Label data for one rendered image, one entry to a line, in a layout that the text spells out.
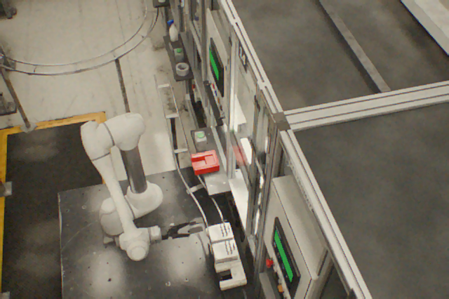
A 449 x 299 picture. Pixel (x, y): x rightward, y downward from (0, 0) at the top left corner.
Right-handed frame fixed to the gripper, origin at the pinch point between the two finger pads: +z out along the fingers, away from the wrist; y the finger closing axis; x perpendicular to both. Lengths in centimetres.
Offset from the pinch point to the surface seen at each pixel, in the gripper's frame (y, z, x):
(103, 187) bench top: -37, -51, 66
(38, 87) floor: -105, -109, 256
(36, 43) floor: -105, -111, 328
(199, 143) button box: -4, 14, 60
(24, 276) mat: -103, -121, 51
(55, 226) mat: -103, -98, 88
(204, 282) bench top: -36.6, -0.9, -16.1
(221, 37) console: 78, 27, 55
